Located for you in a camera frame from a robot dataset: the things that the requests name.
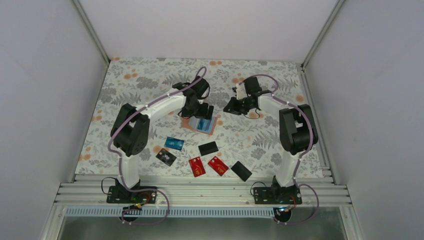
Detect purple cable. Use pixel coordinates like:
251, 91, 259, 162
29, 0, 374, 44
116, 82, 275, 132
106, 66, 208, 226
243, 74, 321, 227

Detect floral table mat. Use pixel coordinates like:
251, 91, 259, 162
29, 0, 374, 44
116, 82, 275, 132
75, 57, 305, 178

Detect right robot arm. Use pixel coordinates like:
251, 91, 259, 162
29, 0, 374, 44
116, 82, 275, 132
223, 74, 319, 204

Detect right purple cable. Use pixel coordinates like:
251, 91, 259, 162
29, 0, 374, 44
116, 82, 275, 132
243, 74, 321, 227

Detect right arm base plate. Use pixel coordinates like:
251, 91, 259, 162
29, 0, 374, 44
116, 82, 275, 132
252, 186, 303, 205

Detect black card centre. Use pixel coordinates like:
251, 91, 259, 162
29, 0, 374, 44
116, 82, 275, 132
198, 141, 219, 156

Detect black card right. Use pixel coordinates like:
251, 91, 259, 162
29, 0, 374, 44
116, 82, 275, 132
231, 161, 252, 182

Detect red VIP card left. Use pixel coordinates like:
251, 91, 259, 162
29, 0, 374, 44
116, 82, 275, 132
188, 156, 206, 178

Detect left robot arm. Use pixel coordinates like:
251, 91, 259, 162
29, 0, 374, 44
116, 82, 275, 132
107, 76, 214, 203

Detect blue VIP card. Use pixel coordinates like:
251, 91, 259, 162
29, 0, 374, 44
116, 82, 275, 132
196, 119, 213, 133

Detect aluminium rail frame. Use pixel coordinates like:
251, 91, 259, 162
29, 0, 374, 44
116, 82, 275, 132
41, 167, 363, 240

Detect red VIP card right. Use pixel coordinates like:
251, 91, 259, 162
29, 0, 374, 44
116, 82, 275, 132
207, 156, 229, 177

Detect blue card upper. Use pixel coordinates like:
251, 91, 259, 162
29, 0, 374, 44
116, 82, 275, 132
164, 136, 185, 151

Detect brown leather card holder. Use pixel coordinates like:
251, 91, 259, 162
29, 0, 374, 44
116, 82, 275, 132
181, 116, 218, 136

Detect black VIP card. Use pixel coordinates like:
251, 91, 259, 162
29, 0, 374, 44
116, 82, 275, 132
156, 148, 177, 167

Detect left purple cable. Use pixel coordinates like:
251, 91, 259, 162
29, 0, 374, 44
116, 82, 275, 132
106, 66, 208, 226

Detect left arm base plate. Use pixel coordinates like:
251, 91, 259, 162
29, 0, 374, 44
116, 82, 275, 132
106, 185, 158, 204

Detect red vip card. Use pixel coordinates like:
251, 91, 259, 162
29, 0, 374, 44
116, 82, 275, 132
188, 156, 206, 178
207, 156, 229, 177

